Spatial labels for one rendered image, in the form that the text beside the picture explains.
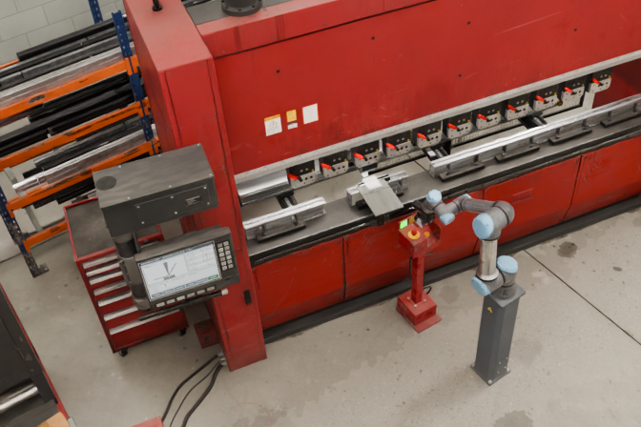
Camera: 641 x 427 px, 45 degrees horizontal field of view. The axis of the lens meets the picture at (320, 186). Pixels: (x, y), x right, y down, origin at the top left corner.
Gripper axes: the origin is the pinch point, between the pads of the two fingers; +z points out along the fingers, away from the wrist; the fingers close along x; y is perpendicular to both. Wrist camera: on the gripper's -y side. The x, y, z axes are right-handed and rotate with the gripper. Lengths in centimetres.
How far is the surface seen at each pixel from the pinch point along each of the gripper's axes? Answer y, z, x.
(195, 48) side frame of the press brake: -85, -117, -98
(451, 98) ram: -41, -44, 42
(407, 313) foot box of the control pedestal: 27, 81, -5
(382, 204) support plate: -18.7, -2.0, -13.1
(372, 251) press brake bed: -9.9, 42.7, -16.0
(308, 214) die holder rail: -40, 15, -48
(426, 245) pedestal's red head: 10.6, 17.3, 4.2
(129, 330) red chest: -53, 86, -164
